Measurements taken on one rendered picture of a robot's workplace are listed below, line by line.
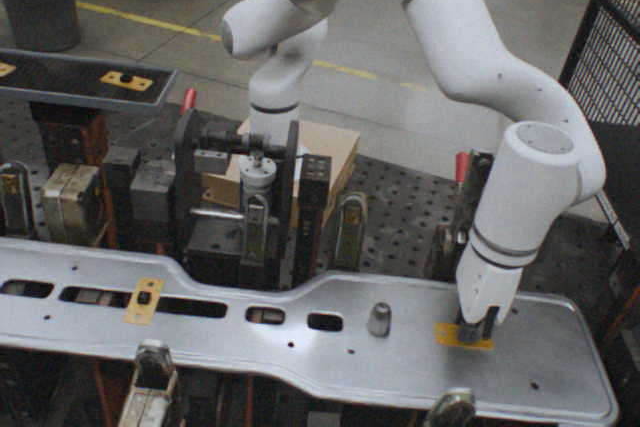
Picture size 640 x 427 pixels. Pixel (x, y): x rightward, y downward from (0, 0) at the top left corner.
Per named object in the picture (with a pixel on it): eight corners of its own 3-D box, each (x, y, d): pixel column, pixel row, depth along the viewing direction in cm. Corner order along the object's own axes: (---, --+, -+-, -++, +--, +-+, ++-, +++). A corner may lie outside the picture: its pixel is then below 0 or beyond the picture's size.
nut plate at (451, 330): (436, 344, 81) (438, 338, 80) (433, 322, 84) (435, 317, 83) (494, 350, 81) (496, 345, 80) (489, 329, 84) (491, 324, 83)
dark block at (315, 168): (283, 340, 115) (299, 176, 89) (286, 313, 120) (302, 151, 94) (307, 343, 115) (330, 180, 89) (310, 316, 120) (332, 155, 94)
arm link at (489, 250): (469, 199, 73) (463, 217, 74) (480, 247, 66) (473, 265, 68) (533, 207, 73) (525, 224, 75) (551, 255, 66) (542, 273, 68)
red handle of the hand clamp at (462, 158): (449, 241, 88) (452, 149, 93) (445, 244, 90) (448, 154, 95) (476, 244, 88) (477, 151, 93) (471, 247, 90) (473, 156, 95)
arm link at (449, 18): (481, 3, 79) (573, 204, 74) (389, 15, 72) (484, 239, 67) (526, -39, 71) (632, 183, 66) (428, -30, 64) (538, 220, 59)
